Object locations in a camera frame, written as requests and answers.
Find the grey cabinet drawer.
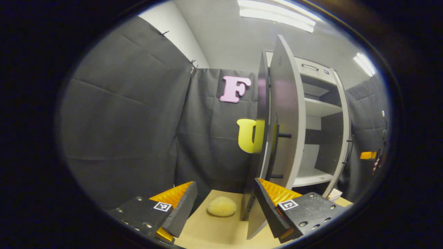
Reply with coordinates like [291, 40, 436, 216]
[293, 56, 336, 78]

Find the small ceiling light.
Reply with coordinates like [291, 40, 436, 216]
[353, 52, 377, 77]

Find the long ceiling light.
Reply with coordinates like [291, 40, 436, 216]
[237, 0, 316, 34]

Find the yellow fuzzy round object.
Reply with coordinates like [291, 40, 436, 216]
[207, 196, 238, 217]

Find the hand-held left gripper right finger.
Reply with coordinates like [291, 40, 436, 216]
[254, 177, 354, 243]

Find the grey cabinet door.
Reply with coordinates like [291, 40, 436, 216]
[246, 34, 307, 240]
[324, 67, 353, 198]

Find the black backdrop cloth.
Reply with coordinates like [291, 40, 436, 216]
[57, 16, 390, 210]

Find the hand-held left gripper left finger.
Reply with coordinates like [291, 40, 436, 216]
[107, 181, 198, 244]

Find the grey cabinet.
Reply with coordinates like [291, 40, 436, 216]
[242, 49, 346, 222]

